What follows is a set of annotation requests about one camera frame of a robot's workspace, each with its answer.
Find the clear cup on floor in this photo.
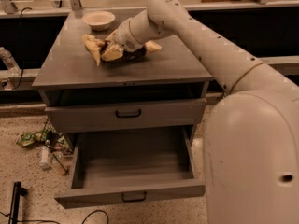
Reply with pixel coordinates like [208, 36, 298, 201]
[48, 151, 67, 175]

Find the open grey lower drawer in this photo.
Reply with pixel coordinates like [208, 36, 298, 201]
[55, 126, 205, 209]

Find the white paper bowl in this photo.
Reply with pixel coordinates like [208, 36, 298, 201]
[82, 11, 115, 31]

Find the grey metal rail frame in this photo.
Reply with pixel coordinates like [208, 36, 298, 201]
[0, 0, 299, 91]

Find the grey drawer cabinet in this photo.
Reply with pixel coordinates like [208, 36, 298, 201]
[33, 11, 212, 143]

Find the plastic bottle on floor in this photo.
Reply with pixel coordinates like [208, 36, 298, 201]
[39, 144, 50, 170]

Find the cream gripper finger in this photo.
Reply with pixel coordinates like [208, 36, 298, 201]
[105, 29, 118, 42]
[100, 44, 123, 62]

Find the closed grey upper drawer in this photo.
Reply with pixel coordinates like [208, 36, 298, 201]
[46, 99, 206, 133]

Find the clear plastic bottle on left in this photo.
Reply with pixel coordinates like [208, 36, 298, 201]
[0, 47, 21, 76]

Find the brown chip bag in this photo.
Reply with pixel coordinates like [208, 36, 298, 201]
[82, 35, 162, 66]

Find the black cable on floor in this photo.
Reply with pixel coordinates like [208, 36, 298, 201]
[0, 210, 110, 224]

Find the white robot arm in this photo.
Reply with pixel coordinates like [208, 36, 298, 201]
[111, 0, 299, 224]

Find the black stand on floor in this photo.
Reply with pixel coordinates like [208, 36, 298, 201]
[8, 181, 27, 224]

